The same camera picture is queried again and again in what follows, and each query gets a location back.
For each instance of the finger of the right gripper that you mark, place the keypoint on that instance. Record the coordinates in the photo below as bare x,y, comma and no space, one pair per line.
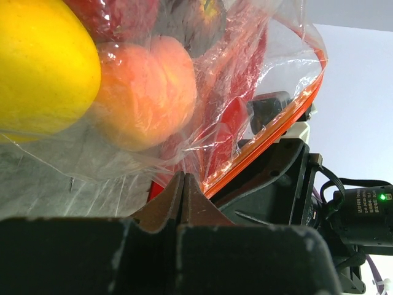
265,191

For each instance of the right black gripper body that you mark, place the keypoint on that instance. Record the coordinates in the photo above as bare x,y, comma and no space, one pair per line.
309,208

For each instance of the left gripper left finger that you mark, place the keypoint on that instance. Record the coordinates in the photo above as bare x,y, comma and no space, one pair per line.
92,255

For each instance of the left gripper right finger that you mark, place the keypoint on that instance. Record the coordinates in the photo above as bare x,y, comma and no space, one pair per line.
214,256

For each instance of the peach fruit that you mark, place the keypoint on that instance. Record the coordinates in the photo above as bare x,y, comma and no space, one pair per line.
147,93

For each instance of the clear zip top bag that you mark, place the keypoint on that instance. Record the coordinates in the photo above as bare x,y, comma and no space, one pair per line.
292,58

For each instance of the dark purple passionfruit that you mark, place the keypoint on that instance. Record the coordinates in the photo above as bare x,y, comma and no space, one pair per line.
196,24

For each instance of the yellow pear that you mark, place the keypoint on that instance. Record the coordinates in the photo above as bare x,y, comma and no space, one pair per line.
50,69

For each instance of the red wrinkled fruit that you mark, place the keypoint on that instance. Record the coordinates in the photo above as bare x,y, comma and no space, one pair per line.
133,22

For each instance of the red plastic bin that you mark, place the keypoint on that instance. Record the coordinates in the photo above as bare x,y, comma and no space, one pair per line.
154,190

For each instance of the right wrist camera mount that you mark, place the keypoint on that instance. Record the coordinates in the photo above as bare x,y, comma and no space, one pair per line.
265,110

